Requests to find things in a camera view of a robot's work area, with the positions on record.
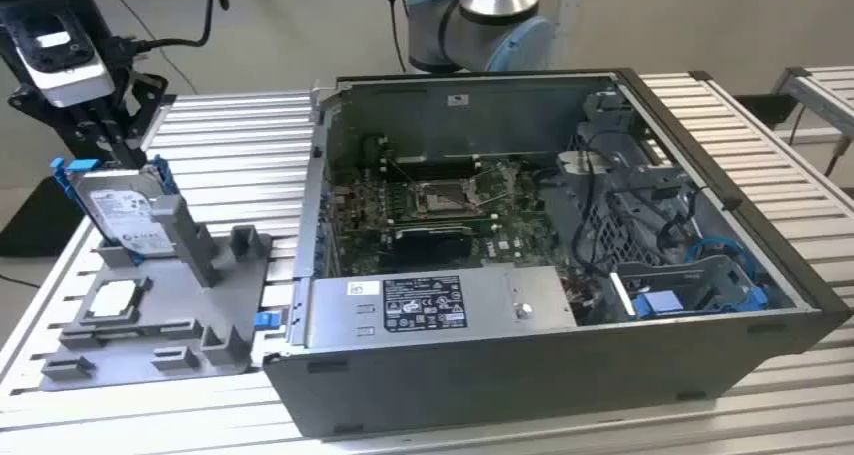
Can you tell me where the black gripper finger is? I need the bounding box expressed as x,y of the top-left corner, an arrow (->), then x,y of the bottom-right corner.
110,70 -> 168,170
7,90 -> 112,151

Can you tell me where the hard disk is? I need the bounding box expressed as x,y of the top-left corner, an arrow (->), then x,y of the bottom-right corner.
50,157 -> 179,266

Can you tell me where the grey metal disk bay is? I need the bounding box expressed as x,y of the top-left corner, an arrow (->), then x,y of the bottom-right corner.
603,254 -> 800,326

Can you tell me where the black floor plate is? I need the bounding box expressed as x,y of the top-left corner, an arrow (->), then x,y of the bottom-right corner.
0,174 -> 92,257

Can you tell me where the grey parts rack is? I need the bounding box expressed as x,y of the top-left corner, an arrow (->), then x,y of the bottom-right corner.
39,194 -> 275,391

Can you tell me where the silver CPU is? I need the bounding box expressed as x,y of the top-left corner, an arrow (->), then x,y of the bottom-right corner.
86,280 -> 147,320

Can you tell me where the thin metal locking lever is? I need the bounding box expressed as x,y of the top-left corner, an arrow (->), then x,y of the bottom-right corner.
390,157 -> 422,186

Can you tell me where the black RAM slot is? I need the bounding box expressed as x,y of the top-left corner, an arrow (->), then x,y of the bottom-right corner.
383,161 -> 482,172
381,152 -> 481,163
385,213 -> 501,223
386,222 -> 502,232

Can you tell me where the CPU socket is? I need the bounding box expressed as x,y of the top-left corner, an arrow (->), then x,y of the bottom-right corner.
413,179 -> 469,217

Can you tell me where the metal socket cover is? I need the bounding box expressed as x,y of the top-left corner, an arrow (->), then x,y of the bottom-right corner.
466,167 -> 497,202

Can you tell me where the green motherboard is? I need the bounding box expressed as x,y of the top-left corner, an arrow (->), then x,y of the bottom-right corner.
323,154 -> 569,276

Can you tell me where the silver power supply unit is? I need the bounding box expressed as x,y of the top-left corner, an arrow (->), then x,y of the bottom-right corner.
303,267 -> 579,349

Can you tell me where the black open PC case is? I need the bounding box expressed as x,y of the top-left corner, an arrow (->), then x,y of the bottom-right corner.
263,67 -> 854,444

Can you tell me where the grey metal drive cage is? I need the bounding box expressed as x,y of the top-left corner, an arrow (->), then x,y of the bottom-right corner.
539,89 -> 696,276

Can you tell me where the blue carrier in bay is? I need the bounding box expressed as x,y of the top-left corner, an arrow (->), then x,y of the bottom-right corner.
630,292 -> 684,320

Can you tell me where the metal slat side table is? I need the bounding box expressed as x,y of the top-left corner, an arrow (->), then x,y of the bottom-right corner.
773,66 -> 854,144

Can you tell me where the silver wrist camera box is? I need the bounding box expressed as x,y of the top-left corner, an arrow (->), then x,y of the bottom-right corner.
11,12 -> 120,109

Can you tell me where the black camera cable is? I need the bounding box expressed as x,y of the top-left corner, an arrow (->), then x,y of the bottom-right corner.
116,0 -> 217,59

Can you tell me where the thin black wall cable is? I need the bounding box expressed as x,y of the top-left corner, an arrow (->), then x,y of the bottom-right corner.
106,0 -> 202,96

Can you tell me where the black looped wire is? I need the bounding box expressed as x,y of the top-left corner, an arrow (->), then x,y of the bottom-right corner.
571,129 -> 646,276

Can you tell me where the blue wire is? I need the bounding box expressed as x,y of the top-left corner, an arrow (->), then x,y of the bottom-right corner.
690,234 -> 742,276

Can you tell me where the cable with metal plug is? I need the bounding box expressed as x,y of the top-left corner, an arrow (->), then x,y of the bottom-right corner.
825,132 -> 854,177

